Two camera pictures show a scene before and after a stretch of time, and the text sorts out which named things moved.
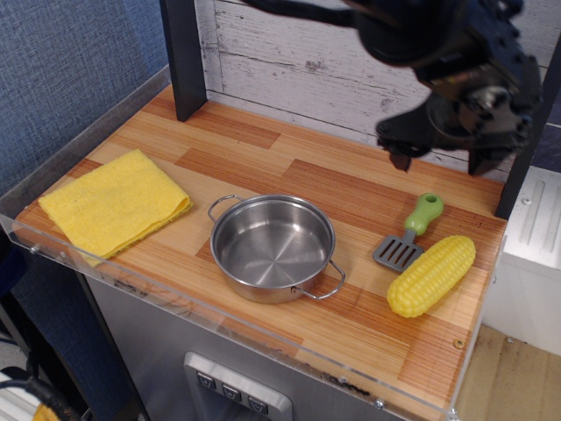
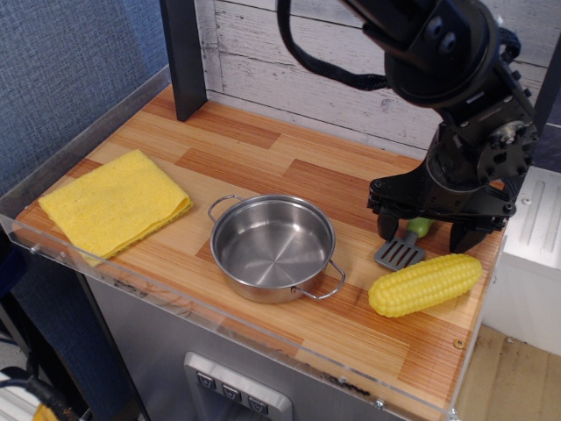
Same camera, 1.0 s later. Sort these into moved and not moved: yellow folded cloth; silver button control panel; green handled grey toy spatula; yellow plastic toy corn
Moved: yellow plastic toy corn
Not moved: yellow folded cloth; green handled grey toy spatula; silver button control panel
